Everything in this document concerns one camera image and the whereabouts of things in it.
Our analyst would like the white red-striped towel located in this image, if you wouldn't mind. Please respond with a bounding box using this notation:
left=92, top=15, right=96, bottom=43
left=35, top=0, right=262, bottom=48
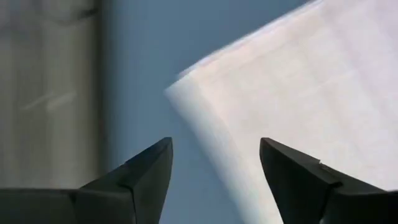
left=164, top=0, right=398, bottom=224

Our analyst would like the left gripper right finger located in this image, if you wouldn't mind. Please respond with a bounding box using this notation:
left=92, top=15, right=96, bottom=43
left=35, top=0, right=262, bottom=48
left=259, top=137, right=398, bottom=224

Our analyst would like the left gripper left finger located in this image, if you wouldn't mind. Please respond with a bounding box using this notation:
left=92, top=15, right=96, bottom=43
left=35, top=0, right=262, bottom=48
left=0, top=136, right=174, bottom=224

